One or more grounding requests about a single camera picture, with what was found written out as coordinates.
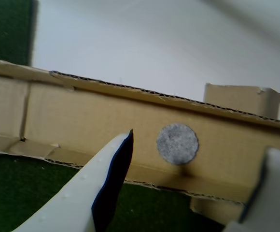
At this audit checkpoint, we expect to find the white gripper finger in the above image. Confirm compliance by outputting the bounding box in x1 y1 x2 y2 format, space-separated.
223 146 280 232

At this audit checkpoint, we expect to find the short green turf piece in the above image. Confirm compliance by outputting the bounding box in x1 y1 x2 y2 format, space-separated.
0 0 39 66

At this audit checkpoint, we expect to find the brown cardboard ramp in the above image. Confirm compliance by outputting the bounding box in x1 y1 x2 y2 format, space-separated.
0 59 280 225

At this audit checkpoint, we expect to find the gray round felt mark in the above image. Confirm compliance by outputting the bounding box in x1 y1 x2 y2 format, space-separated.
156 123 200 166

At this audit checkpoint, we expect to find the white gripper finger with black pad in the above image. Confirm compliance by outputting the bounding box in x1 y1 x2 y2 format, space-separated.
11 129 134 232

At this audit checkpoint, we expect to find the long green turf mat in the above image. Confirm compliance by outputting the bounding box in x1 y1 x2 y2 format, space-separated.
0 151 227 232

